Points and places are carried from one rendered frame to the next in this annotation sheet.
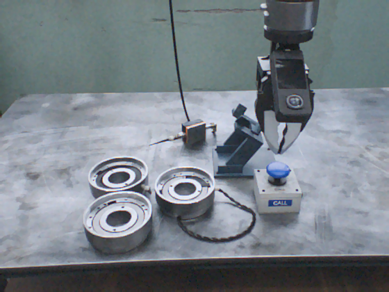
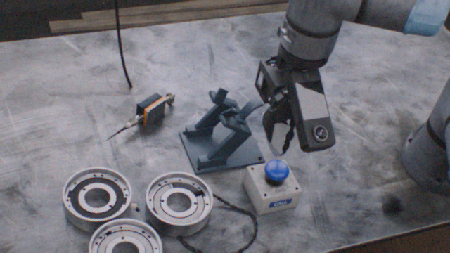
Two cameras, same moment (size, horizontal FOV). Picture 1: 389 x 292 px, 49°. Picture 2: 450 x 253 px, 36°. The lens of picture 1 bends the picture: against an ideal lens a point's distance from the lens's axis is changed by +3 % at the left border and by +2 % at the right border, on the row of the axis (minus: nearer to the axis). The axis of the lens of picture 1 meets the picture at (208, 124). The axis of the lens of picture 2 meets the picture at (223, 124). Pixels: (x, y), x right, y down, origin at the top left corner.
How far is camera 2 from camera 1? 0.50 m
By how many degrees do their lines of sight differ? 26
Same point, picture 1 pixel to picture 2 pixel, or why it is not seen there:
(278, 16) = (303, 47)
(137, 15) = not seen: outside the picture
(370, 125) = (339, 71)
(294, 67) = (314, 91)
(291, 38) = (313, 65)
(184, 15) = not seen: outside the picture
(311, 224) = (310, 218)
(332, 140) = not seen: hidden behind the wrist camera
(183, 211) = (187, 231)
